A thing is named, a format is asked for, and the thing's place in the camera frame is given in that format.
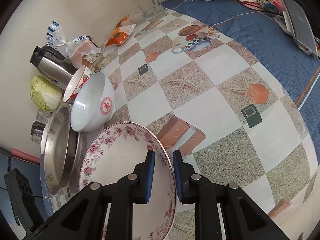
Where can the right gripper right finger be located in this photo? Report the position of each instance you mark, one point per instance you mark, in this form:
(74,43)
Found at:
(221,210)

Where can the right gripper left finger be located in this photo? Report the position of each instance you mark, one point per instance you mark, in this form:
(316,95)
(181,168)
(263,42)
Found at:
(101,212)

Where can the large stainless steel basin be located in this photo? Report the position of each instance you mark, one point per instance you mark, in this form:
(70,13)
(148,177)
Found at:
(61,150)

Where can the pink floral plate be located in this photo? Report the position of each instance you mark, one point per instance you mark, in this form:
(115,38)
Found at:
(114,154)

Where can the white round logo bowl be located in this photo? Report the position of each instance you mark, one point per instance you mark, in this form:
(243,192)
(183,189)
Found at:
(94,105)

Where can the red rimmed strawberry bowl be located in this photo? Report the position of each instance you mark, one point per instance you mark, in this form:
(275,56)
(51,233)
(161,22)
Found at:
(80,77)

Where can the white square bowl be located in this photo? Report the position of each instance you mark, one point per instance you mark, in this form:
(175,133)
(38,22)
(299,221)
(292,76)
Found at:
(43,139)

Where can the upturned drinking glass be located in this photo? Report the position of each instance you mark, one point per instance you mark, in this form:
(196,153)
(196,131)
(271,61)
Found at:
(42,116)

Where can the napa cabbage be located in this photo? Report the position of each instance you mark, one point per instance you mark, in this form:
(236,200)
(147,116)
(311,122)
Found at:
(44,94)

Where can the checkered patterned tablecloth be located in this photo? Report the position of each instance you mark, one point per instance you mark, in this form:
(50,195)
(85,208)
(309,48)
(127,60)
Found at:
(230,90)

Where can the stainless steel thermos jug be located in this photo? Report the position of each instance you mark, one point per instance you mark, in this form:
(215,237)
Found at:
(53,65)

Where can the bagged sliced bread loaf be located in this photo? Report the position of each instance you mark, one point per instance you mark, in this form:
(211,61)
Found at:
(81,51)

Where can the orange snack packet front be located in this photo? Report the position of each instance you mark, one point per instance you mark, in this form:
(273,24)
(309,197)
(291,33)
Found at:
(120,35)

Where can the orange snack packet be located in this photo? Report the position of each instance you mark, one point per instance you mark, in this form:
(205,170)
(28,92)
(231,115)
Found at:
(124,22)
(120,35)

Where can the grey tablet device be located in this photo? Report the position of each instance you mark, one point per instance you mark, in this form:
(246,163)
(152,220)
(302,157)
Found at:
(294,23)

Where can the orange snack packet rear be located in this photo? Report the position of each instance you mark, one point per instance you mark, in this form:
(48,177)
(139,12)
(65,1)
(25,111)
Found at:
(124,22)

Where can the clear glass mug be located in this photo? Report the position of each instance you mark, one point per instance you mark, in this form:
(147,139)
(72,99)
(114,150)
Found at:
(149,8)

